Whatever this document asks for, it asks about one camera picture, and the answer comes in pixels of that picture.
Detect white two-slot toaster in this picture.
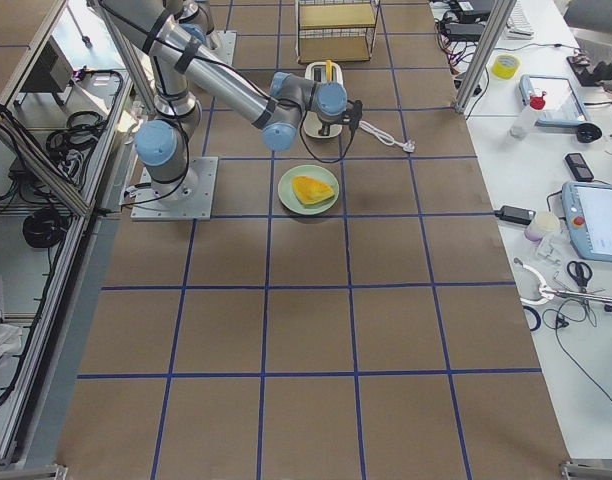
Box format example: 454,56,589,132
304,60,347,139

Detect grid-cloth wooden storage box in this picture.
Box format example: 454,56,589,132
295,0,381,64

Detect red-capped squeeze bottle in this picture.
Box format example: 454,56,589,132
509,92,546,139

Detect aluminium frame post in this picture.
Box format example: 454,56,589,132
453,0,516,113

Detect blue teach pendant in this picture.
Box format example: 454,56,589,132
519,74,590,127
561,182,612,263

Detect triangular golden bread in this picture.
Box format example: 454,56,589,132
291,176,335,206

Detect light green plate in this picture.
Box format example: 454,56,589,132
277,165,340,215

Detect blue teach pendant near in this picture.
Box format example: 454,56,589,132
561,182,612,263

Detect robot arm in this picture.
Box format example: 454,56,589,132
100,1,350,202

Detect black power adapter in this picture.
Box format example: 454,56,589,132
494,205,535,225

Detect white toaster power cord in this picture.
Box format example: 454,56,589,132
341,117,418,154

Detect black scissors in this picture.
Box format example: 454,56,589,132
566,260,593,293

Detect blue teach pendant far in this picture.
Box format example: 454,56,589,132
519,74,590,127

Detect yellow tape roll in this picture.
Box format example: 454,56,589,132
491,54,520,80

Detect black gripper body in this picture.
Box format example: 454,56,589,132
317,113,342,131

